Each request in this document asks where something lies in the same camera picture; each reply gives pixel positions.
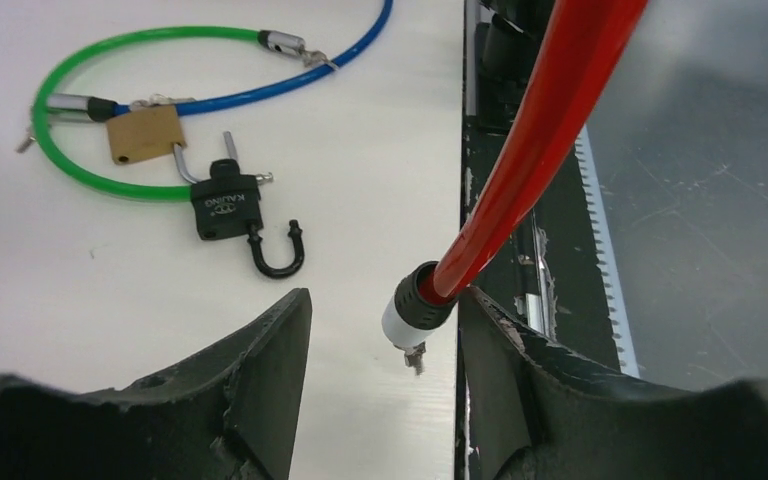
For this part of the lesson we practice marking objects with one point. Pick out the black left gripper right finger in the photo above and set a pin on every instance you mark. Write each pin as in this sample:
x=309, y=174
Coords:
x=539, y=410

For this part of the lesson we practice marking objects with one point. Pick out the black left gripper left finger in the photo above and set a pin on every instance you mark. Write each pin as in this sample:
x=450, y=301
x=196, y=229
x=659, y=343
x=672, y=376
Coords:
x=229, y=411

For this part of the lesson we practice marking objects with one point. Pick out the black Kajing padlock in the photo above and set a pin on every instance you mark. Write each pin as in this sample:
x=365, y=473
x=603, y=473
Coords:
x=227, y=205

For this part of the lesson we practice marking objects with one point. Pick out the red cable lock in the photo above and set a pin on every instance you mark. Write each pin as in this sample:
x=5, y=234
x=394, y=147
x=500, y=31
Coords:
x=579, y=50

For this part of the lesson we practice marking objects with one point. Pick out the large brass padlock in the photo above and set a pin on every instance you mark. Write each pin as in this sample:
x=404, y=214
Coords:
x=148, y=133

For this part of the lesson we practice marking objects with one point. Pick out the white toothed cable duct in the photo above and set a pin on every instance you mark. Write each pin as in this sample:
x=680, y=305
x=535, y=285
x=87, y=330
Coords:
x=617, y=312

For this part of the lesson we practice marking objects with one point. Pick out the blue cable lock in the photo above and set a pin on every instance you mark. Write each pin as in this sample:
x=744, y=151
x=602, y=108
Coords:
x=98, y=110

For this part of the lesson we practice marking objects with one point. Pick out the green cable lock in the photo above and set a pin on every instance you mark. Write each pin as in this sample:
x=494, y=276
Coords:
x=53, y=142

